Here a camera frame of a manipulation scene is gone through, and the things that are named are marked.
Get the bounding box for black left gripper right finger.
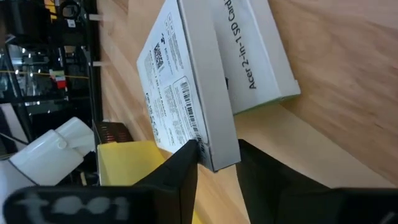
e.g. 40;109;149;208
236;139;343;224

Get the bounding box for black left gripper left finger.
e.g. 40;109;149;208
133;139;200;224

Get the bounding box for white card reader boxes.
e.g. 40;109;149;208
136;0;242;172

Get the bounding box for white card reader box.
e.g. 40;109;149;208
211;0;302;115

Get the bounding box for yellow plastic bin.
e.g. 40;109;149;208
96;140;205;224

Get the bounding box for black plastic basket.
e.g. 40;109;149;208
92;120;135;144

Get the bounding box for white spot lamp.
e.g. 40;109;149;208
0;116;96;203

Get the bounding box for black background equipment shelving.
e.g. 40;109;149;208
0;0;94;134

